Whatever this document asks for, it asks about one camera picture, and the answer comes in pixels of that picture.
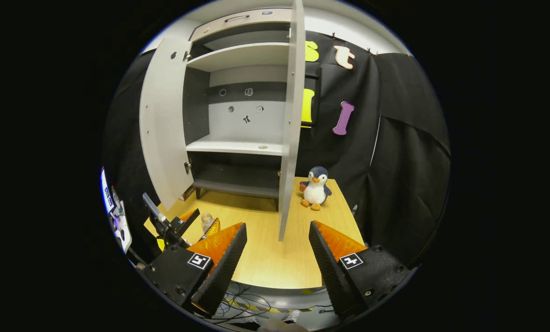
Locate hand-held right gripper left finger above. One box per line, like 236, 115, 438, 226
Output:
142, 222, 248, 317

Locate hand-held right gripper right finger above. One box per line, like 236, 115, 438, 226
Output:
308, 220, 418, 320

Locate grey cabinet door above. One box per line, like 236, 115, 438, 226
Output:
139, 37, 195, 211
278, 0, 306, 242

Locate white cabinet shelf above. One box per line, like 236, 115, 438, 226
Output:
186, 134, 284, 156
186, 42, 290, 72

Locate grey cabinet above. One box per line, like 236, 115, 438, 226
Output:
183, 7, 294, 210

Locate beige cabinet drawer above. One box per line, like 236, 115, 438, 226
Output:
189, 7, 294, 42

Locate white device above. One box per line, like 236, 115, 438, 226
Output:
101, 168, 133, 254

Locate penguin plush toy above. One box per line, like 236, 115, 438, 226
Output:
299, 166, 333, 212

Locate black backdrop cloth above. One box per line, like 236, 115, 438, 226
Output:
102, 30, 451, 268

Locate tangle of black cables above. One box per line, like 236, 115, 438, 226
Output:
212, 281, 336, 324

